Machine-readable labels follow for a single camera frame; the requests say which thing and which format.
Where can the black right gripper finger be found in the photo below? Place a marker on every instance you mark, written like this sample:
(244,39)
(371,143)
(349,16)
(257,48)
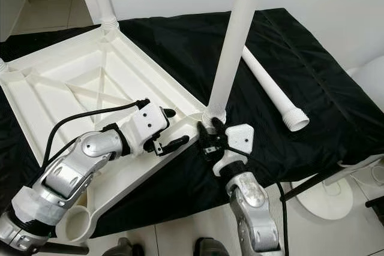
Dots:
(201,130)
(216,124)

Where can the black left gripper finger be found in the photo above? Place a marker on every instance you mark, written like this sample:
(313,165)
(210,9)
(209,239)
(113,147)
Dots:
(177,143)
(168,113)

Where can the white plastic children table top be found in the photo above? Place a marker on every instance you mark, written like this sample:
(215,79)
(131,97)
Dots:
(60,94)

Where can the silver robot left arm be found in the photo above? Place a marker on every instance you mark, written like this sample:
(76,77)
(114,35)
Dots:
(78,175)

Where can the grey robot right leg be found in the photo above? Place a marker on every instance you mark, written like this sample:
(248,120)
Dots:
(210,249)

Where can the grey robot leg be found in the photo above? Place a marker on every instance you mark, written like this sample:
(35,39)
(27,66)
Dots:
(210,249)
(125,249)

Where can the grey robot left leg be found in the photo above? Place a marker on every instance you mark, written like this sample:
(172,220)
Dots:
(125,249)

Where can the white round lamp base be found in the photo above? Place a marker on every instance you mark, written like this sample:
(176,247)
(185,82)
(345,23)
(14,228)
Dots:
(324,202)

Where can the black cloth table cover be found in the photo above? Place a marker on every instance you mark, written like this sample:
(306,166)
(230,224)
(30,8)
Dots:
(336,58)

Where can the black furniture foot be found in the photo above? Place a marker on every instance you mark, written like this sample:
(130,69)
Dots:
(375,202)

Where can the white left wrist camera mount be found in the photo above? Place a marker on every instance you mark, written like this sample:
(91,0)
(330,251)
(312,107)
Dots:
(149,123)

